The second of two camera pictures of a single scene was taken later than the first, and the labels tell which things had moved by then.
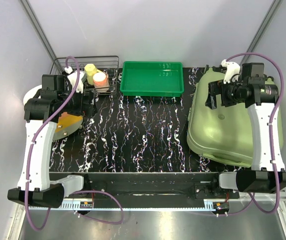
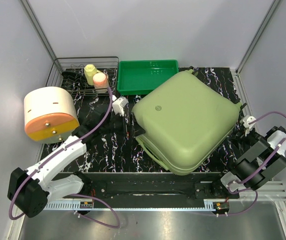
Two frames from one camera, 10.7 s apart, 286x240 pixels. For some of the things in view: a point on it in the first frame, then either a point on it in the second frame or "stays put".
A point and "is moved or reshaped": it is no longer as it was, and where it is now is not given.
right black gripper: [219, 87] to [244, 139]
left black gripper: [85, 108] to [134, 129]
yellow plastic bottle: [90, 70] stays put
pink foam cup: [101, 82] stays put
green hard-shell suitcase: [225, 133] is moved or reshaped
